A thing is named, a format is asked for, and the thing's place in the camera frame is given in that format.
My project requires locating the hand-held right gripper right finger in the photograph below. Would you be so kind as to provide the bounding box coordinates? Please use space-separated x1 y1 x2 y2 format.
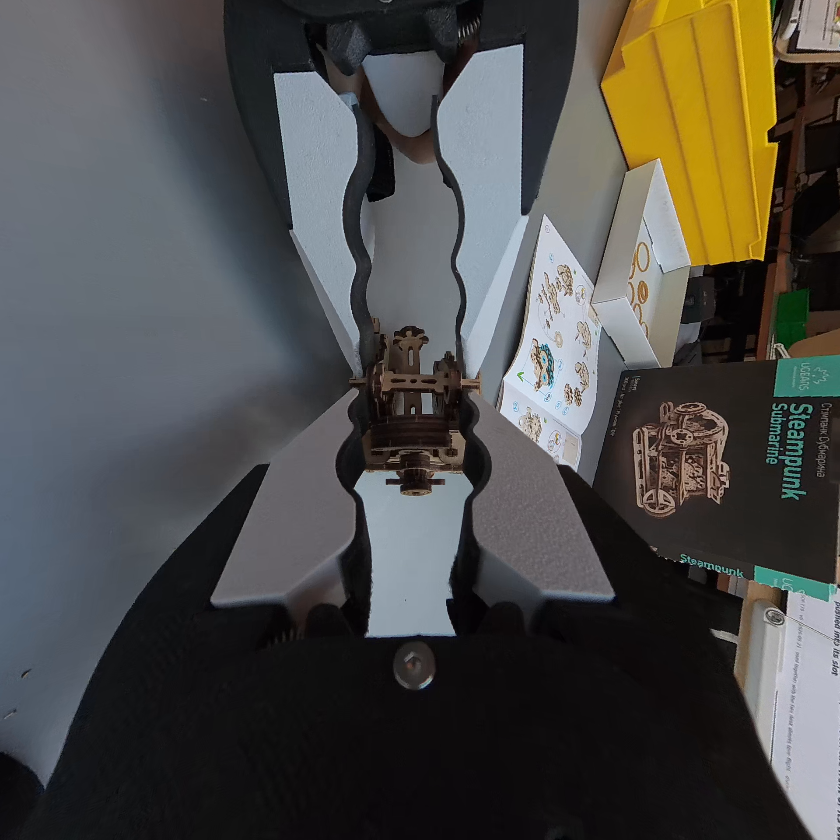
449 387 616 636

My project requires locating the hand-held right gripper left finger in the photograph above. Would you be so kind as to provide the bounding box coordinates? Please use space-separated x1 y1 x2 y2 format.
210 387 373 636

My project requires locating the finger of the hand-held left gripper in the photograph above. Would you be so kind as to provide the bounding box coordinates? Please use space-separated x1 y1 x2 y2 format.
430 42 530 383
272 71 379 378

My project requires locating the wooden submarine model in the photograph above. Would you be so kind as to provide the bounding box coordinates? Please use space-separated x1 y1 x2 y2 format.
348 318 483 496

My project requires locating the grey desk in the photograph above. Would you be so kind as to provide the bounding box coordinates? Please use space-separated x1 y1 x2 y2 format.
0 0 627 788

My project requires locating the black model kit box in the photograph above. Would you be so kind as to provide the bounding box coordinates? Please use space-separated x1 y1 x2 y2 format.
592 354 840 585

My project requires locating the illustrated instruction booklet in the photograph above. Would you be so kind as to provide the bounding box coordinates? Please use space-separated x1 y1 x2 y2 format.
499 213 601 470

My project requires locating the white cardboard box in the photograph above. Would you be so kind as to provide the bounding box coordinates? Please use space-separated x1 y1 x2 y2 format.
591 157 691 368

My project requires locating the pile of wooden rings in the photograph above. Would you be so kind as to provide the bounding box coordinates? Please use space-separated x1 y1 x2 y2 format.
626 241 654 339

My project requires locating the yellow plastic bin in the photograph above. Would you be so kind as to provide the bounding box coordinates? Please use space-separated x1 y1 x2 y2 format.
600 0 778 266

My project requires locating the printed instruction sheet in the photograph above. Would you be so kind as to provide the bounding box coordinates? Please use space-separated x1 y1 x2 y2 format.
771 584 840 840

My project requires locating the green plastic bin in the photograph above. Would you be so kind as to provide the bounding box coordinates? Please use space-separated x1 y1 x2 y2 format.
774 289 811 349

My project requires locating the white paper sheet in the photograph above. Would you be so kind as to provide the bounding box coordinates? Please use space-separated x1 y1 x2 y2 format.
774 0 840 60

